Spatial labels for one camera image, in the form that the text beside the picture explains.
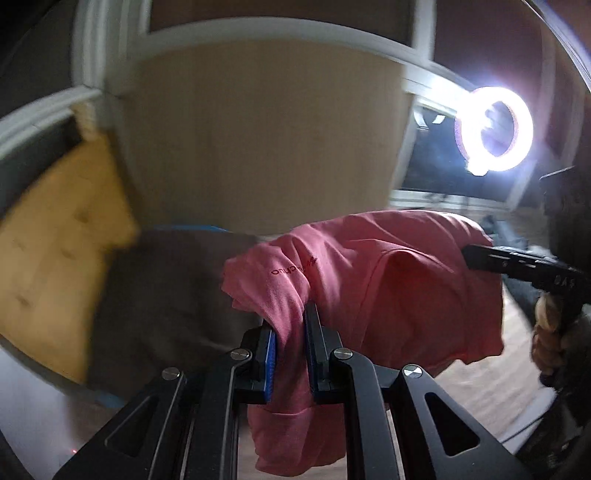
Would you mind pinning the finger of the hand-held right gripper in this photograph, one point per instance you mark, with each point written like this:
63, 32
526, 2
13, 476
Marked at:
498, 261

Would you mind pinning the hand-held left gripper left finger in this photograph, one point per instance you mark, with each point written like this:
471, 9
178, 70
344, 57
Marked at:
270, 369

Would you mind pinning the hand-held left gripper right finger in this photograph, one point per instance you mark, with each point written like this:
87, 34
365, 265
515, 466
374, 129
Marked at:
310, 360

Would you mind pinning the pink shirt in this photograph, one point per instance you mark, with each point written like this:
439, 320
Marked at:
392, 295

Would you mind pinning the person's right forearm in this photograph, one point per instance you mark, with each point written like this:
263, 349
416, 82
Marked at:
575, 397

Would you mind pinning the person's right hand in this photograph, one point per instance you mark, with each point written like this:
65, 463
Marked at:
549, 341

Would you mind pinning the dark brown cloth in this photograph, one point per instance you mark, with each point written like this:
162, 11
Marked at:
161, 300

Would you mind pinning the large brown panel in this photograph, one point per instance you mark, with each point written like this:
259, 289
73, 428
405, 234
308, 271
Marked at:
258, 147

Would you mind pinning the yellow tufted cushion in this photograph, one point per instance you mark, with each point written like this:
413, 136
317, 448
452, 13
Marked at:
51, 258

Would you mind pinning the white window frame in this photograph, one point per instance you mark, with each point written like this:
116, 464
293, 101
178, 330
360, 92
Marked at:
46, 115

